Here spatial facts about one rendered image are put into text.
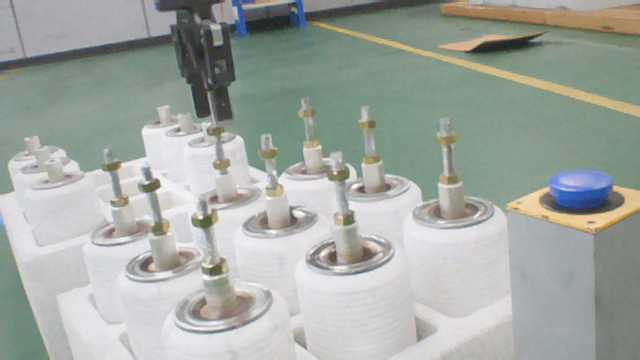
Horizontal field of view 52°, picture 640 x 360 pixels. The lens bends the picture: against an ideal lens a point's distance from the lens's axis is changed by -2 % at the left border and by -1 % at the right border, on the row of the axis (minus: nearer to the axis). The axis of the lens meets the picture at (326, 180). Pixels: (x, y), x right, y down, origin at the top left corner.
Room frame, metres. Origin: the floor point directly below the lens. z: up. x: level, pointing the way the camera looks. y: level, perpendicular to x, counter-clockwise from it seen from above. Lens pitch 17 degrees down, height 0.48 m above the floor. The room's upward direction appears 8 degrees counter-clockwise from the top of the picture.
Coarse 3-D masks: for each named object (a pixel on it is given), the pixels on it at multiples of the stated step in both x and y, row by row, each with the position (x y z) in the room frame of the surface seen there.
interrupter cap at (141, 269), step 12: (144, 252) 0.58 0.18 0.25; (180, 252) 0.57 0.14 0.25; (192, 252) 0.57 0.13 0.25; (204, 252) 0.56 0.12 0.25; (132, 264) 0.56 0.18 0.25; (144, 264) 0.56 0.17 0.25; (180, 264) 0.55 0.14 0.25; (192, 264) 0.54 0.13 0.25; (132, 276) 0.53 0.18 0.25; (144, 276) 0.53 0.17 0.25; (156, 276) 0.52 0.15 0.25; (168, 276) 0.52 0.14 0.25; (180, 276) 0.52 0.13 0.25
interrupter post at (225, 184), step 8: (216, 176) 0.71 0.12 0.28; (224, 176) 0.71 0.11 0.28; (232, 176) 0.71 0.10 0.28; (216, 184) 0.71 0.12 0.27; (224, 184) 0.71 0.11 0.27; (232, 184) 0.71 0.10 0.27; (224, 192) 0.71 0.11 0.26; (232, 192) 0.71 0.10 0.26; (224, 200) 0.71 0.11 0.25; (232, 200) 0.71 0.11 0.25
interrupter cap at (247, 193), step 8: (240, 184) 0.75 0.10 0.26; (248, 184) 0.75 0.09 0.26; (208, 192) 0.74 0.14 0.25; (216, 192) 0.74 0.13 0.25; (240, 192) 0.73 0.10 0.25; (248, 192) 0.72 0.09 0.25; (256, 192) 0.72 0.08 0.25; (216, 200) 0.72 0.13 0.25; (240, 200) 0.70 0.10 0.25; (248, 200) 0.69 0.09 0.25; (216, 208) 0.68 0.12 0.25; (224, 208) 0.68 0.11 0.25; (232, 208) 0.68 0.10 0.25
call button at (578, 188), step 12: (552, 180) 0.41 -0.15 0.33; (564, 180) 0.41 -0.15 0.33; (576, 180) 0.40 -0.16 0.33; (588, 180) 0.40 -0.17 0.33; (600, 180) 0.40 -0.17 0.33; (612, 180) 0.40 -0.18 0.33; (552, 192) 0.41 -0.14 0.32; (564, 192) 0.39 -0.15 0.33; (576, 192) 0.39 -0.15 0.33; (588, 192) 0.39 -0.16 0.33; (600, 192) 0.39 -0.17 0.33; (564, 204) 0.40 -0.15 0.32; (576, 204) 0.39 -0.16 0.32; (588, 204) 0.39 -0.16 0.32
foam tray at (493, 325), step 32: (64, 320) 0.66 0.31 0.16; (96, 320) 0.61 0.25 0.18; (416, 320) 0.53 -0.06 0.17; (448, 320) 0.51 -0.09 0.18; (480, 320) 0.50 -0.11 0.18; (512, 320) 0.50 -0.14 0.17; (96, 352) 0.55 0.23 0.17; (128, 352) 0.53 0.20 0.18; (416, 352) 0.47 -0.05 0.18; (448, 352) 0.47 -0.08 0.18; (480, 352) 0.48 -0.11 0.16; (512, 352) 0.50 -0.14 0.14
